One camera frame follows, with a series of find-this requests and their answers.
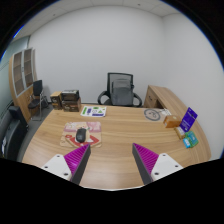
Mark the purple standing card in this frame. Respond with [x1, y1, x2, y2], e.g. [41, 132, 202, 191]
[180, 108, 198, 132]

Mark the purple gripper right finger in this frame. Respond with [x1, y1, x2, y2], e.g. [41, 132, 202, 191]
[132, 143, 159, 185]

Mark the orange cardboard box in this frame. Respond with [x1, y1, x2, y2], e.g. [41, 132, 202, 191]
[163, 115, 181, 128]

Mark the black computer mouse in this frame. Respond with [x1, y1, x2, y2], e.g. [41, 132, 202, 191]
[75, 128, 87, 143]

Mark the red patterned mouse pad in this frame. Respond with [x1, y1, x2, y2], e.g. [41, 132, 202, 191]
[60, 122, 101, 148]

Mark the white sticker sheet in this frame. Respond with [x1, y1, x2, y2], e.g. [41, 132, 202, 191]
[81, 106, 106, 117]

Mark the black visitor chair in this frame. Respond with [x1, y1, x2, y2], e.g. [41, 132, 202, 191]
[28, 80, 49, 116]

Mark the small tan box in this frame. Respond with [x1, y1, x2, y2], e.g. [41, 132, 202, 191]
[174, 127, 185, 139]

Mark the round grey coaster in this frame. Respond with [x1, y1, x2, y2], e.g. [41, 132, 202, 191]
[144, 108, 161, 121]

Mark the wooden shelf cabinet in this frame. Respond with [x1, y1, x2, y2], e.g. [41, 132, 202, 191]
[8, 48, 36, 121]

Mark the black mesh office chair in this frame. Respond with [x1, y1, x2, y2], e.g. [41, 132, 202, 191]
[97, 72, 142, 107]

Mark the small blue box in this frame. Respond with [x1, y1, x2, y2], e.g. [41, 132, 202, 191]
[183, 138, 191, 148]

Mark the green box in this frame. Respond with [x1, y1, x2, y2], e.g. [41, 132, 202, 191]
[185, 131, 199, 147]

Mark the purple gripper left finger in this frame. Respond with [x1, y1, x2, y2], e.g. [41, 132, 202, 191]
[64, 144, 91, 185]

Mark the wooden side desk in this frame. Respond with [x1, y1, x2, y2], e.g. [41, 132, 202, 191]
[144, 85, 211, 163]

